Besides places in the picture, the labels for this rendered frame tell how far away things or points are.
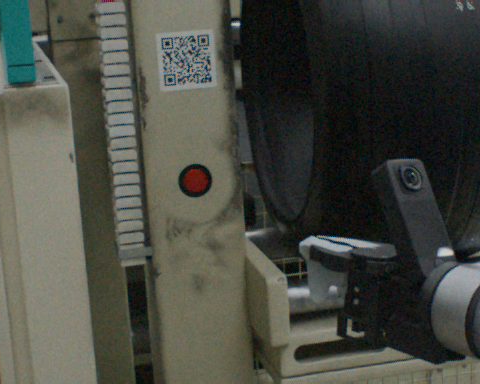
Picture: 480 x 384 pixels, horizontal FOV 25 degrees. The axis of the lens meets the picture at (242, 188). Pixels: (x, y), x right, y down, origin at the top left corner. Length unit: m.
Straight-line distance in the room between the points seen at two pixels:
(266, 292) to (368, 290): 0.42
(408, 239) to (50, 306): 0.33
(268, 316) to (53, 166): 0.68
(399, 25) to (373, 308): 0.43
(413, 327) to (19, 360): 0.35
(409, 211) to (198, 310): 0.58
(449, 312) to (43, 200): 0.34
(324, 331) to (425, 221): 0.49
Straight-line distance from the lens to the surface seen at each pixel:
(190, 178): 1.41
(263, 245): 1.67
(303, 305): 1.41
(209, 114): 1.40
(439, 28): 1.29
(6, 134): 0.72
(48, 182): 0.73
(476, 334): 0.86
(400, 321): 0.95
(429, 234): 0.94
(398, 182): 0.94
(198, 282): 1.45
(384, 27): 1.27
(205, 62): 1.39
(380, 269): 0.94
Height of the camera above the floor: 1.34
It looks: 12 degrees down
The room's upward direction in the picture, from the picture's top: 4 degrees counter-clockwise
